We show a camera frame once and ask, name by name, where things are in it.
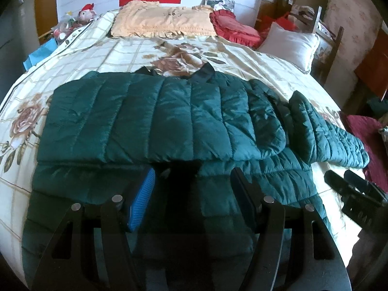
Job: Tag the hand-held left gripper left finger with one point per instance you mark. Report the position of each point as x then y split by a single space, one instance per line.
142 194

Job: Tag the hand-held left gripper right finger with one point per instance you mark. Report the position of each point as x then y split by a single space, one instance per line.
242 194

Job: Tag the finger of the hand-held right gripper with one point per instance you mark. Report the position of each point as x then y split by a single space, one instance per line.
335 185
363 186

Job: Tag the dark green puffer jacket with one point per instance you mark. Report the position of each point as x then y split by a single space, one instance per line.
169 121

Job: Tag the dark red cloth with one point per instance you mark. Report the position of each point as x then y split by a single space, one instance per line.
368 139

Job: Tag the bed with floral sheet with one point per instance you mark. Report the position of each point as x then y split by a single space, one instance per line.
121 54

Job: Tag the white pillow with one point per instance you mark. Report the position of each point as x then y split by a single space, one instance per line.
288 45

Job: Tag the wooden chair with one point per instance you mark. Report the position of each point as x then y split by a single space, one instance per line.
321 36

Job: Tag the checked folded quilt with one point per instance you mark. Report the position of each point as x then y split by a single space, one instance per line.
88 35

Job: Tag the red frilled cushion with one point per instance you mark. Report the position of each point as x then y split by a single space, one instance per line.
233 25

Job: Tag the blue paper bag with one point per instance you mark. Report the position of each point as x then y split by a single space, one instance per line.
38 55

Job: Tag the yellow frilled pillow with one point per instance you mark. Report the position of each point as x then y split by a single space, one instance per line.
163 18

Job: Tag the plush toy with red hat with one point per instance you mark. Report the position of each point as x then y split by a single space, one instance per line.
86 12

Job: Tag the framed photo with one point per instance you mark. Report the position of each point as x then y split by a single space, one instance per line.
219 4

